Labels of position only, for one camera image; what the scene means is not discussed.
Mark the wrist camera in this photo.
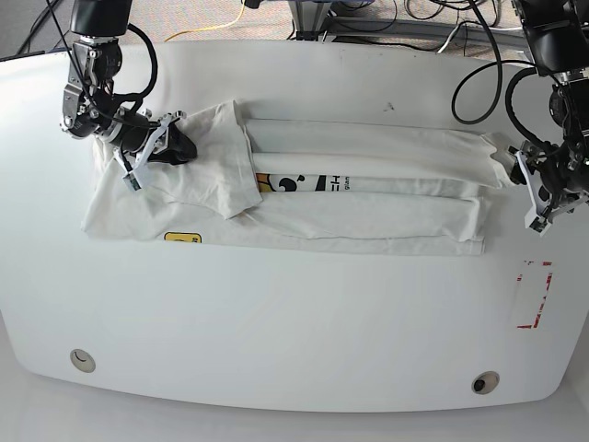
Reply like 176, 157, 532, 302
122, 170, 145, 192
525, 210, 552, 237

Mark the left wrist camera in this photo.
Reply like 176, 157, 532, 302
525, 210, 552, 237

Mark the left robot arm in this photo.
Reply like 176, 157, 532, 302
505, 1, 588, 234

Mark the red tape rectangle marking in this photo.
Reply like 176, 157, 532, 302
510, 261, 554, 330

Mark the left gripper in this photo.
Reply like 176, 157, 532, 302
505, 73, 588, 221

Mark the left table grommet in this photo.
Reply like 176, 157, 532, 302
70, 349, 96, 374

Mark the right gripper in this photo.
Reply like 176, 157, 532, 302
63, 39, 198, 166

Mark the right table grommet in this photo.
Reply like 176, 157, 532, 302
471, 371, 500, 395

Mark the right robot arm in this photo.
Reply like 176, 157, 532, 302
62, 1, 197, 173

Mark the table grommet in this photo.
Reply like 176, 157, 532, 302
70, 349, 96, 374
471, 371, 500, 395

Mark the white printed t-shirt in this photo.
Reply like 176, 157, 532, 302
82, 101, 514, 256

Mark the aluminium table frame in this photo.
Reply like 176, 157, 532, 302
287, 1, 346, 41

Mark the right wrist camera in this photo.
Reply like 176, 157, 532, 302
122, 170, 145, 192

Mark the yellow cable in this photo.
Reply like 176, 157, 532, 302
163, 0, 245, 42

